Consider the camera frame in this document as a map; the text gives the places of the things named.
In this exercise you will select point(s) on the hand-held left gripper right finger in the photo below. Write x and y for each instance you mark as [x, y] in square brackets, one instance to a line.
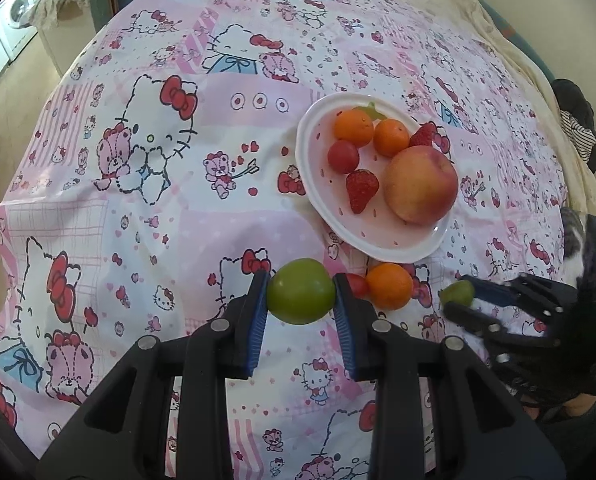
[343, 327]

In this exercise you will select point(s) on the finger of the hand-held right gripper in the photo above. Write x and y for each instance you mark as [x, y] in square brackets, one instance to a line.
[493, 291]
[473, 320]

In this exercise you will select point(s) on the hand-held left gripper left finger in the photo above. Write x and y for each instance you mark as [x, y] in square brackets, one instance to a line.
[258, 322]

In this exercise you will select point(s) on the green round fruit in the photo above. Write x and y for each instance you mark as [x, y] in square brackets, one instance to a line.
[300, 290]
[458, 292]

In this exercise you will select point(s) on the red cherry tomato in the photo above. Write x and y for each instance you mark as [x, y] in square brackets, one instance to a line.
[343, 156]
[358, 285]

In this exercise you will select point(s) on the small orange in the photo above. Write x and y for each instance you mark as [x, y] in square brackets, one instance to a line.
[389, 286]
[353, 126]
[392, 137]

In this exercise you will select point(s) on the pink strawberry pattern plate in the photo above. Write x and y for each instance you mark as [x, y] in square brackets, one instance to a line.
[378, 210]

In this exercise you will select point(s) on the red apple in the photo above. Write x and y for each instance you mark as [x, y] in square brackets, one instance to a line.
[420, 183]

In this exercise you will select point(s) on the red strawberry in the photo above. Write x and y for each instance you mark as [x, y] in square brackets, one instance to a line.
[362, 190]
[423, 135]

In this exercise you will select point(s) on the grey and white cat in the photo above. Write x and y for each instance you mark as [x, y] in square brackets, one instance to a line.
[573, 237]

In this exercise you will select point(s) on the black and white striped shirt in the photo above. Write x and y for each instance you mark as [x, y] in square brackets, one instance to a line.
[580, 135]

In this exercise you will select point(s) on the pink cartoon printed blanket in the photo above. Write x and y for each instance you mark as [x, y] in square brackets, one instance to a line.
[177, 160]

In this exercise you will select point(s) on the black striped clothing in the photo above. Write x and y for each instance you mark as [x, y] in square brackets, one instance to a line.
[573, 102]

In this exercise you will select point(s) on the beige cloth by washing machine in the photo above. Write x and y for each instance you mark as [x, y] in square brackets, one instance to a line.
[52, 2]

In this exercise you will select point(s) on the white washing machine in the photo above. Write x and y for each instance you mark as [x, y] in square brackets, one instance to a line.
[12, 20]

